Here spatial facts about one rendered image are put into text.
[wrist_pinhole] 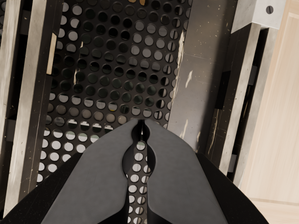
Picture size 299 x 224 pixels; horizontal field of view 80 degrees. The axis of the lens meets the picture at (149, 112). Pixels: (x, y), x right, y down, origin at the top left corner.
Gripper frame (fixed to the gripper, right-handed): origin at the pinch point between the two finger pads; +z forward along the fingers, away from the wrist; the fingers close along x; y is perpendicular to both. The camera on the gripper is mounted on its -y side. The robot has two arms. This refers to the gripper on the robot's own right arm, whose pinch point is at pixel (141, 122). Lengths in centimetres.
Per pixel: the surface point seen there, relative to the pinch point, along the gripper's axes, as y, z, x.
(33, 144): 15.1, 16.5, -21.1
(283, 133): 18.5, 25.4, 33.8
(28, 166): 18.3, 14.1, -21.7
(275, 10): -7.7, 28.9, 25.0
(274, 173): 27.9, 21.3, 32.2
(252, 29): -4.4, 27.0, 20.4
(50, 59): 1.3, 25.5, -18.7
